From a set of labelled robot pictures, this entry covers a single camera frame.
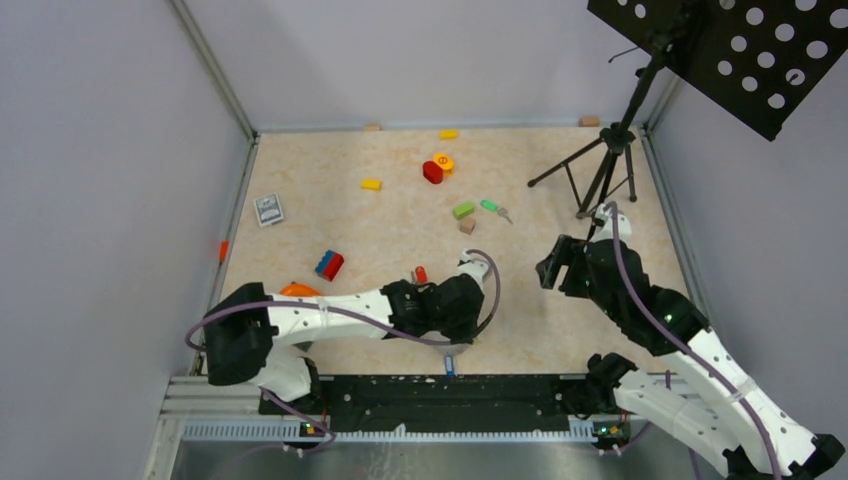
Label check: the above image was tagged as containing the red key tag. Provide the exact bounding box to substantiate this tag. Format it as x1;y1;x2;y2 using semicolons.
414;266;428;284

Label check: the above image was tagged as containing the blue key tag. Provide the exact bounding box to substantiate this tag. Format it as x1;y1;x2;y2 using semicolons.
444;356;456;377

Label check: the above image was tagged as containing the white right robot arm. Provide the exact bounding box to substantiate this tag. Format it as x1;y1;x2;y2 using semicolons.
535;202;847;479

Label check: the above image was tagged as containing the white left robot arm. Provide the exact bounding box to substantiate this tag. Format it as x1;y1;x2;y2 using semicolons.
189;258;501;414

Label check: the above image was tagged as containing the small wooden cube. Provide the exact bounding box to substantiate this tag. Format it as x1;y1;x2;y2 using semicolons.
458;217;476;235

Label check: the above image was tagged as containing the green brick block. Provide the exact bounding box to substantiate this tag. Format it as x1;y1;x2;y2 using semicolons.
452;201;475;221

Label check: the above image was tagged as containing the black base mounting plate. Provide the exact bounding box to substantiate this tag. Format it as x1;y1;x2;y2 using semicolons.
291;374;620;433

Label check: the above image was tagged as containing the green tagged key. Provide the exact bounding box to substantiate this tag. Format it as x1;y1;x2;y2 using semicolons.
480;199;514;225

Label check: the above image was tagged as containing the red blue brick stack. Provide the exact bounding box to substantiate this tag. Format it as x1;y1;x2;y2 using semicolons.
314;250;345;282

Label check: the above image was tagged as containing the red cylinder block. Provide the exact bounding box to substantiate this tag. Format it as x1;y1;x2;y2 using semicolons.
422;161;444;185

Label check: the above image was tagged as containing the orange round block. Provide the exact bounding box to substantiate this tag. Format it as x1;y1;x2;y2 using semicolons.
433;153;455;176

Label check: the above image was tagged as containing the yellow brick mid left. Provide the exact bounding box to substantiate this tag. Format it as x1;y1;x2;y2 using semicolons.
361;179;382;191

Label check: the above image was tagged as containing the orange arch block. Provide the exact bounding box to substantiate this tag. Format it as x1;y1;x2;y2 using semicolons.
279;282;322;297

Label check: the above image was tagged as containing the playing card deck box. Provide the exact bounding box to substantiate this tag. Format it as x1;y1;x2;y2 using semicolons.
254;193;285;227

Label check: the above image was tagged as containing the black perforated music stand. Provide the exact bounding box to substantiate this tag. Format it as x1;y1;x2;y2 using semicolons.
527;0;847;219

